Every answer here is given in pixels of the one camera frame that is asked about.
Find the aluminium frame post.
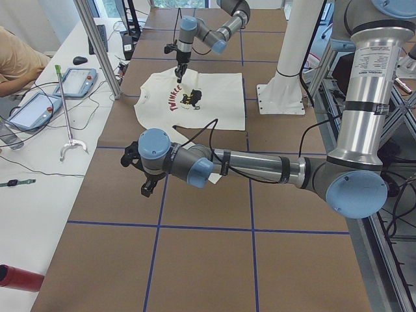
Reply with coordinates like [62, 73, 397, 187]
[73, 0, 121, 99]

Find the far blue teach pendant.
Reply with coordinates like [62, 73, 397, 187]
[55, 68, 98, 99]

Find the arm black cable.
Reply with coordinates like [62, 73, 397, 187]
[180, 118, 341, 185]
[174, 8, 212, 55]

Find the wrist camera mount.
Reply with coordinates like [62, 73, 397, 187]
[164, 44, 177, 54]
[120, 141, 141, 169]

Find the aluminium frame rack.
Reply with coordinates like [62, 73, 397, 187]
[307, 42, 415, 311]

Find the reacher grabber tool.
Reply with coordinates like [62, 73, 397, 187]
[55, 64, 88, 162]

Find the red cylinder bottle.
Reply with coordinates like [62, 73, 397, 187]
[1, 265, 44, 293]

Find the black keyboard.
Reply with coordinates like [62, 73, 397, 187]
[88, 25, 108, 55]

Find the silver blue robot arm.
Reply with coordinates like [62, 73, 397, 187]
[133, 1, 415, 219]
[164, 0, 250, 83]

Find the black computer mouse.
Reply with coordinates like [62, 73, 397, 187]
[72, 56, 88, 66]

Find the cream long sleeve cat shirt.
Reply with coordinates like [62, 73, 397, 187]
[135, 69, 245, 168]

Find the blue teach pendant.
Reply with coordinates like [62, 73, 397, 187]
[55, 68, 98, 99]
[6, 92, 62, 131]

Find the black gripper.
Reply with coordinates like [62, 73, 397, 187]
[140, 170, 166, 197]
[175, 50, 190, 83]

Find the near blue teach pendant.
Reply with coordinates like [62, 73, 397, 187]
[6, 92, 62, 131]

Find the person in tan shirt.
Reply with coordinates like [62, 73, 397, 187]
[1, 27, 51, 98]

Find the white pedestal column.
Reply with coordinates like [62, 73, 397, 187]
[257, 0, 325, 115]

